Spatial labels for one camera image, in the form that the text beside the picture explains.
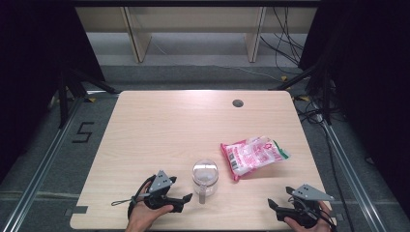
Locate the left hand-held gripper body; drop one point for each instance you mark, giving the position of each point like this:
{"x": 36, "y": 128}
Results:
{"x": 160, "y": 183}

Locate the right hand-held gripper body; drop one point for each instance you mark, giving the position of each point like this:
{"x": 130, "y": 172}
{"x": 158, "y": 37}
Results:
{"x": 309, "y": 193}

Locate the clear plastic jar with lid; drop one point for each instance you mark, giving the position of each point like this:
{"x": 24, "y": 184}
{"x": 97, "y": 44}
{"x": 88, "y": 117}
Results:
{"x": 205, "y": 176}

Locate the pink and clear plastic bag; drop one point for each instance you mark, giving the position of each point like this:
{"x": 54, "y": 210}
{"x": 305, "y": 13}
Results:
{"x": 254, "y": 157}

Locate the person's right hand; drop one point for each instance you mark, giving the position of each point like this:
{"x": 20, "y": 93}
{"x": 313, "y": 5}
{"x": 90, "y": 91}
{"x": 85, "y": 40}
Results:
{"x": 314, "y": 228}

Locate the person's left hand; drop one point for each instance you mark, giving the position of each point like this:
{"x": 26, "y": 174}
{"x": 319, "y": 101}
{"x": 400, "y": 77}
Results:
{"x": 141, "y": 216}

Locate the black tape strip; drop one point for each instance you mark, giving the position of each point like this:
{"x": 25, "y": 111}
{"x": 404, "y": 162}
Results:
{"x": 80, "y": 209}

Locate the black tripod stand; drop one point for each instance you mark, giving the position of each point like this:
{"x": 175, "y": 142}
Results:
{"x": 63, "y": 103}
{"x": 326, "y": 96}

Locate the round grey table grommet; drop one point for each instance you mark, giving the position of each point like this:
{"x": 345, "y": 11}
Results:
{"x": 238, "y": 103}

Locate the light wooden shelf unit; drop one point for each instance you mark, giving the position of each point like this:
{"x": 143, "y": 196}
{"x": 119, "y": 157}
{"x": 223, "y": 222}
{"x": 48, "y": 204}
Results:
{"x": 138, "y": 42}

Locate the black curtain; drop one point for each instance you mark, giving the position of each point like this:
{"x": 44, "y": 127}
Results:
{"x": 370, "y": 64}
{"x": 25, "y": 64}

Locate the metal floor rail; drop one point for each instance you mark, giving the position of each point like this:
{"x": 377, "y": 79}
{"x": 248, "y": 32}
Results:
{"x": 35, "y": 180}
{"x": 351, "y": 174}

